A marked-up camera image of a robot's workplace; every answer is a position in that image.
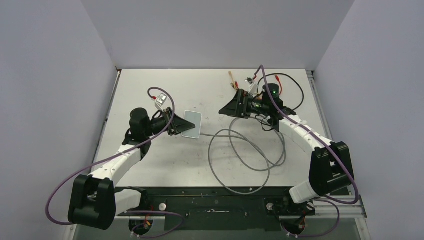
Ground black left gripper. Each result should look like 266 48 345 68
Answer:
143 107 195 137

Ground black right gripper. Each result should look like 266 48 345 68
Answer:
218 89 269 120

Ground white network switch box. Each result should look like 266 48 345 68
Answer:
181 110 202 139

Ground yellow ethernet cable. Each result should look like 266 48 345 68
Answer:
228 70 263 100

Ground black ethernet cable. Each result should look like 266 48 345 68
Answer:
256 73 305 112

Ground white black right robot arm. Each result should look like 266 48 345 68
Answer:
218 83 355 214

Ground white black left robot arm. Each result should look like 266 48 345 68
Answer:
68 107 198 230

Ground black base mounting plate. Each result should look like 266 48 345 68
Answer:
121 187 335 234

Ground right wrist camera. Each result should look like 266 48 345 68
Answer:
244 77 259 96

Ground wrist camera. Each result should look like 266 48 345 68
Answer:
244 77 259 96
154 93 168 111

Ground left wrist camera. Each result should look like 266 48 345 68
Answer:
154 93 168 111

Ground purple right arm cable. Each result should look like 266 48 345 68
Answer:
252 64 360 239

